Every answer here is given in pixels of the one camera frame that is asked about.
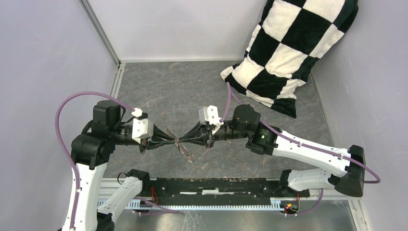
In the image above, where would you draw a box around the black and white checkered pillow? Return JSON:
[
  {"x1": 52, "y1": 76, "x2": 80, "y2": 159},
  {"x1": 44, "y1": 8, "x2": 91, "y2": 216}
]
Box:
[{"x1": 220, "y1": 0, "x2": 358, "y2": 118}]

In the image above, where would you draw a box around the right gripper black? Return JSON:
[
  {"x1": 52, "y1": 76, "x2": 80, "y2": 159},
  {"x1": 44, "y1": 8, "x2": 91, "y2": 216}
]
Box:
[{"x1": 179, "y1": 119, "x2": 250, "y2": 149}]

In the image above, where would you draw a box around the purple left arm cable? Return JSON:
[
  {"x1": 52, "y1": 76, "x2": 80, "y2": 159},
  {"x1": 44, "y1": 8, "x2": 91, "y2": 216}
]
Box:
[{"x1": 54, "y1": 91, "x2": 181, "y2": 231}]

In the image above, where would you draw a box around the aluminium corner post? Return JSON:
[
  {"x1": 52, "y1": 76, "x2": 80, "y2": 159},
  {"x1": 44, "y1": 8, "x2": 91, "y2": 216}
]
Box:
[{"x1": 79, "y1": 0, "x2": 121, "y2": 66}]

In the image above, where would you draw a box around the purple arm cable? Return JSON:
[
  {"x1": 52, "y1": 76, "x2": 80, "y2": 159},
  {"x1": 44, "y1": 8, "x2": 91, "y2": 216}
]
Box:
[
  {"x1": 221, "y1": 82, "x2": 382, "y2": 217},
  {"x1": 54, "y1": 91, "x2": 181, "y2": 231}
]

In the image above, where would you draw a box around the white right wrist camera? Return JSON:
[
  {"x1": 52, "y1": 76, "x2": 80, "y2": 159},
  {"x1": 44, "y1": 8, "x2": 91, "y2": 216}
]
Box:
[{"x1": 199, "y1": 105, "x2": 224, "y2": 135}]

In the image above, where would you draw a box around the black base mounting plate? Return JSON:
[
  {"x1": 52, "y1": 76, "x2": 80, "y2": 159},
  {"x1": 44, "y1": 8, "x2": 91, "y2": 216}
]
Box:
[{"x1": 137, "y1": 178, "x2": 310, "y2": 206}]

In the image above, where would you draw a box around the metal disc with key rings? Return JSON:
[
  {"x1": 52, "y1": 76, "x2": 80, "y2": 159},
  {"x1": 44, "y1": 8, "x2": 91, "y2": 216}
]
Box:
[{"x1": 166, "y1": 128, "x2": 194, "y2": 163}]

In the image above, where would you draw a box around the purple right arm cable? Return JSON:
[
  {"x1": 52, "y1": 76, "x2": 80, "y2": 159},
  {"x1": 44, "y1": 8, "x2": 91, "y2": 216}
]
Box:
[{"x1": 221, "y1": 82, "x2": 382, "y2": 217}]

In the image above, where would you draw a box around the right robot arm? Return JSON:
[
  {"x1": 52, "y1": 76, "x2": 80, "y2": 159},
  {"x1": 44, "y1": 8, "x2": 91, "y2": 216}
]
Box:
[{"x1": 179, "y1": 104, "x2": 365, "y2": 197}]

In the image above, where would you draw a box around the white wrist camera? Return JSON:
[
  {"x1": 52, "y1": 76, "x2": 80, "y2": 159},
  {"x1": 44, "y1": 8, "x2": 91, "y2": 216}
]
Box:
[
  {"x1": 131, "y1": 108, "x2": 154, "y2": 138},
  {"x1": 199, "y1": 105, "x2": 224, "y2": 135}
]

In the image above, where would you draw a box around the white slotted cable duct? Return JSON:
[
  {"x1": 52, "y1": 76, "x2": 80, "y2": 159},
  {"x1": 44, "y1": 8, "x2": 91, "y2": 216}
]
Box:
[{"x1": 125, "y1": 199, "x2": 284, "y2": 212}]

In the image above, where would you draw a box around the aluminium frame rail front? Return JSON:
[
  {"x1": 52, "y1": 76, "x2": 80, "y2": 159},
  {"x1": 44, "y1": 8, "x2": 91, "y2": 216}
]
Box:
[{"x1": 72, "y1": 178, "x2": 362, "y2": 201}]

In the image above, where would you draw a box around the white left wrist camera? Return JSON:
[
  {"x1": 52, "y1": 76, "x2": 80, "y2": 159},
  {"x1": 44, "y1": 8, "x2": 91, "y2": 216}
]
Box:
[{"x1": 131, "y1": 108, "x2": 154, "y2": 138}]

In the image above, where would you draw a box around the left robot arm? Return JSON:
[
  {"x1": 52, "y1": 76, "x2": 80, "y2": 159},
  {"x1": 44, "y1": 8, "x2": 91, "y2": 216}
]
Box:
[{"x1": 60, "y1": 99, "x2": 175, "y2": 231}]

